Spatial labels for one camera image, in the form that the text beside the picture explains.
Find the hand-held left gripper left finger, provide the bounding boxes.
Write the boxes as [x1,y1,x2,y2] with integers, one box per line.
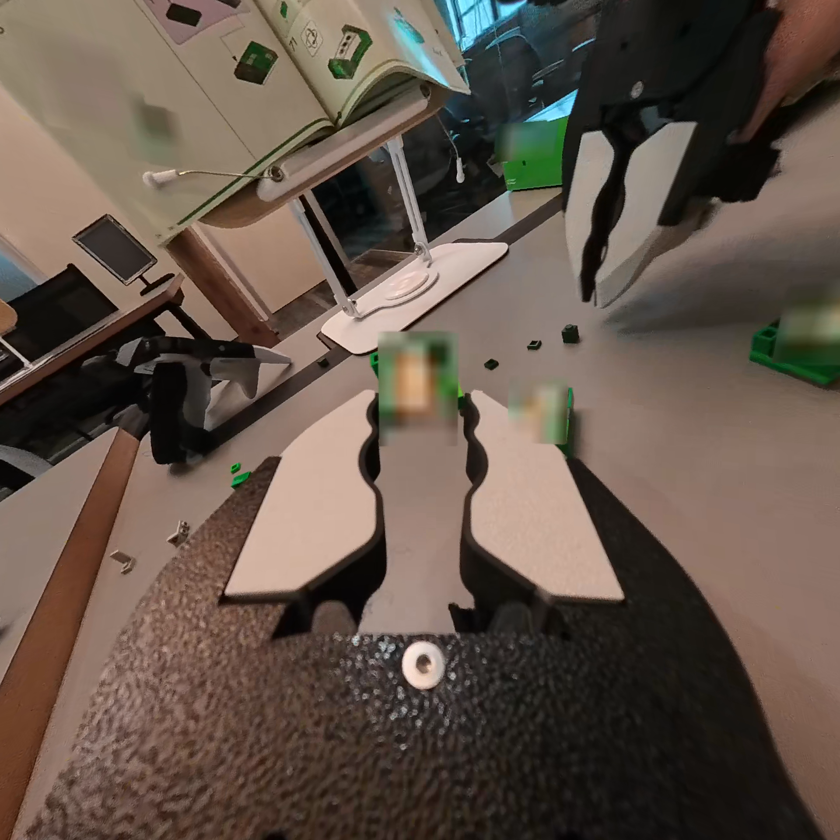
[222,390,387,618]

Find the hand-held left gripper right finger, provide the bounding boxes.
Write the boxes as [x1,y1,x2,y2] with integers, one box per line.
[461,390,626,636]

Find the scattered dark green lego pieces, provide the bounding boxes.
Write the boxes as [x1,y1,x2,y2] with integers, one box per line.
[315,323,581,371]

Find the green lego creeper head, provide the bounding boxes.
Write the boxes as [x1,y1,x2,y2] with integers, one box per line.
[750,305,840,387]

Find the person's right hand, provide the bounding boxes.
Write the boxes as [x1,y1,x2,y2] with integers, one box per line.
[728,0,840,144]

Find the open lego instruction booklet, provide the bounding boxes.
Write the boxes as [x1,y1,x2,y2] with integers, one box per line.
[0,0,472,232]

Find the spare hand-held gripper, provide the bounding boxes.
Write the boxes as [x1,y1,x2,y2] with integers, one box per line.
[85,335,293,466]

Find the black desk monitor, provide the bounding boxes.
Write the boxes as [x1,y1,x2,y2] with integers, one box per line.
[0,262,120,357]

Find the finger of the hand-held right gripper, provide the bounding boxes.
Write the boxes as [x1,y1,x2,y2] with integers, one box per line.
[562,126,623,304]
[592,120,710,309]

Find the book stand with white base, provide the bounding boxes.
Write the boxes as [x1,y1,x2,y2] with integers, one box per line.
[164,82,510,357]

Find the green lego box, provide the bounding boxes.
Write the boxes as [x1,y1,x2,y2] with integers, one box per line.
[499,115,569,193]

